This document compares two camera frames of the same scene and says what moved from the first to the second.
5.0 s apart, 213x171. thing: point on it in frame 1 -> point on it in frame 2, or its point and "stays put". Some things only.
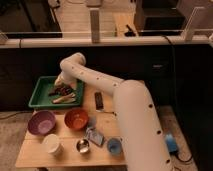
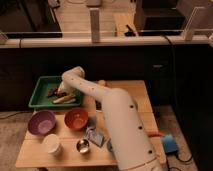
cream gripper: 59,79 -> 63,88
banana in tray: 68,98 stays put
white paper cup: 52,144 stays put
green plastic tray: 40,97 stays put
